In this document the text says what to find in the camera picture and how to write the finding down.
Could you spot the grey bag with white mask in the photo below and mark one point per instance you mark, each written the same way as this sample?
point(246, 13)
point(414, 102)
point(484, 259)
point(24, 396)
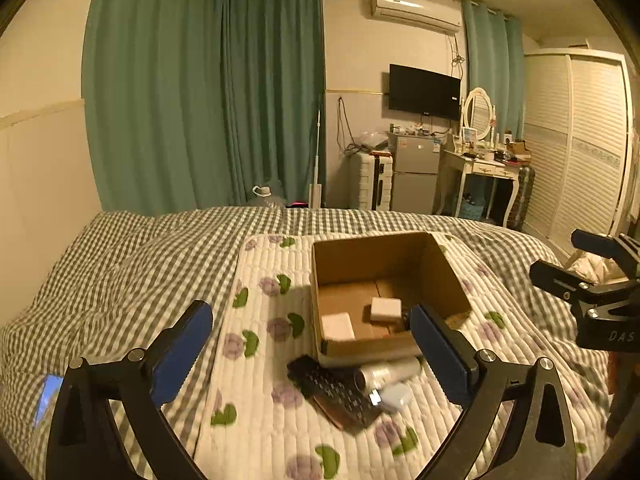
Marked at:
point(267, 197)

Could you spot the smartphone with lit screen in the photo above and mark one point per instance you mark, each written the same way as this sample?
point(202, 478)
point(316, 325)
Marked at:
point(47, 401)

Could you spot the white rounded box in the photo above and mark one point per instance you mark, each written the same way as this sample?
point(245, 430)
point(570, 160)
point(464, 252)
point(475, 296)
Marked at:
point(386, 308)

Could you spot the white suitcase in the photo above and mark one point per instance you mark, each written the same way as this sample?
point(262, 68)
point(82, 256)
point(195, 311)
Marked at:
point(367, 180)

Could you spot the clear plastic bag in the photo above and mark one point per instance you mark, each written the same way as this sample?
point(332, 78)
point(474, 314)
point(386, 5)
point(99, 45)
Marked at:
point(372, 141)

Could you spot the black remote control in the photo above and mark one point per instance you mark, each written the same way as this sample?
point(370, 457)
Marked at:
point(330, 385)

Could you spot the oval white mirror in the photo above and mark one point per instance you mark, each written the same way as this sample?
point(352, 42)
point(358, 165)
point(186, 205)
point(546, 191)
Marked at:
point(477, 112)

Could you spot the green corner curtain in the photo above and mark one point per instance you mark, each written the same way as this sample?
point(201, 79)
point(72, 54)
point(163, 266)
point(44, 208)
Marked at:
point(272, 90)

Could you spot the wide green curtain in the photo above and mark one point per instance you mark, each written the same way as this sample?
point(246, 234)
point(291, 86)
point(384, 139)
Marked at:
point(150, 85)

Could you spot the brown wallet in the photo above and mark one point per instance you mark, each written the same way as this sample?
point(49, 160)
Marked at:
point(331, 411)

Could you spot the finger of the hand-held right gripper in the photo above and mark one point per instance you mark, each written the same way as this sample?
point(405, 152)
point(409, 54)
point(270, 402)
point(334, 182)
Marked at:
point(607, 249)
point(565, 280)

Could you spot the small white box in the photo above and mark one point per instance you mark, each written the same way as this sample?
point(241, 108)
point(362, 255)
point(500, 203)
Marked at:
point(337, 327)

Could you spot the white louvred wardrobe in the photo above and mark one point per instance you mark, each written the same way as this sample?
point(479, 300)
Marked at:
point(575, 150)

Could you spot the floral quilted mat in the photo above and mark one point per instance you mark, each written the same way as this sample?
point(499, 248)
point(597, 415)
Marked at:
point(280, 310)

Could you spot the white dressing table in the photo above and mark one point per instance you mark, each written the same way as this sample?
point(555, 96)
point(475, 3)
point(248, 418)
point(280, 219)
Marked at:
point(480, 167)

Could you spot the dark plaid suitcase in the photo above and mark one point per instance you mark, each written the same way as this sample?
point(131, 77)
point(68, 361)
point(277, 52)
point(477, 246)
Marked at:
point(522, 195)

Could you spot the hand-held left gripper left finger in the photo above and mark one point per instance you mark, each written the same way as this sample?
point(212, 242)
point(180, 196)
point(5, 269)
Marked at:
point(179, 357)

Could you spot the beige quilted cloth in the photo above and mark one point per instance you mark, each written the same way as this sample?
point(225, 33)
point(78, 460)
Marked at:
point(595, 266)

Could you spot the black wall television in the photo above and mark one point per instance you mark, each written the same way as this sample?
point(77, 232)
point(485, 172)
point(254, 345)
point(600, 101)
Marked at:
point(424, 91)

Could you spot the light green window curtain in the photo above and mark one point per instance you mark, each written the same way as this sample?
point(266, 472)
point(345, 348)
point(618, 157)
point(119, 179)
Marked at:
point(495, 60)

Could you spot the small cardboard box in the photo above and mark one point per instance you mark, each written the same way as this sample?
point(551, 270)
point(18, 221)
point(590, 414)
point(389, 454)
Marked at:
point(519, 149)

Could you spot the white air conditioner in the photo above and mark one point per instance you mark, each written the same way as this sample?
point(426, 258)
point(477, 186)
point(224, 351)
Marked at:
point(415, 10)

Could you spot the white mop pole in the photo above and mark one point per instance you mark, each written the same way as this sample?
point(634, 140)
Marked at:
point(317, 160)

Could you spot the white tube bottle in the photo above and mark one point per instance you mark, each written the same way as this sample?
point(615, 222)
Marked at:
point(390, 371)

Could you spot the small white round object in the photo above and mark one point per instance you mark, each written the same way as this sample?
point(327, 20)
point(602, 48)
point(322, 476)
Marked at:
point(397, 398)

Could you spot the silver small fridge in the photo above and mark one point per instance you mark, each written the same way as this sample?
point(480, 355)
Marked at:
point(415, 175)

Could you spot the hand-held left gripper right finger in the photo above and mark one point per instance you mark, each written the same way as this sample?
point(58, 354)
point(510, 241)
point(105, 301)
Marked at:
point(440, 355)

